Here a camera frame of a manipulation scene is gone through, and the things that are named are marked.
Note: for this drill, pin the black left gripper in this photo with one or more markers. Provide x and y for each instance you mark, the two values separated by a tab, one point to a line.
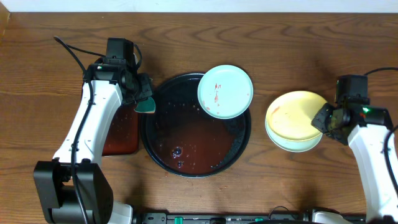
145	79

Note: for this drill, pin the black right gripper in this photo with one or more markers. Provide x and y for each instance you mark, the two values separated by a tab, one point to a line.
319	120

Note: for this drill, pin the green yellow sponge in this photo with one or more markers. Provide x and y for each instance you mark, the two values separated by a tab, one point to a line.
146	106

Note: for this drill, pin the yellow plate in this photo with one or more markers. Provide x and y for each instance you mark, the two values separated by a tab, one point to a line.
290	115

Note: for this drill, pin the light blue plate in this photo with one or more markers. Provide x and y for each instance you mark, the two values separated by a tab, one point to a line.
290	145

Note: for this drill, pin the pale green plate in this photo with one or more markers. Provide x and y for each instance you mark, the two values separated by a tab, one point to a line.
225	91

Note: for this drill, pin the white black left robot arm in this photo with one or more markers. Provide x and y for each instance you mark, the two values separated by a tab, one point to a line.
72	187

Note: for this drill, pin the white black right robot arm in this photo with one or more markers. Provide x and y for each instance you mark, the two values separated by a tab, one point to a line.
369	132

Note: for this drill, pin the dark rectangular tray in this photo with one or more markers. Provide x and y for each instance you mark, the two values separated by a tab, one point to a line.
123	134

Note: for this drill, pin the round black tray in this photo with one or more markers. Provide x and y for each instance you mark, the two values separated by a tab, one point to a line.
184	139

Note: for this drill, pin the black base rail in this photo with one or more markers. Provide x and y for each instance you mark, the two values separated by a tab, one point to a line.
276	215

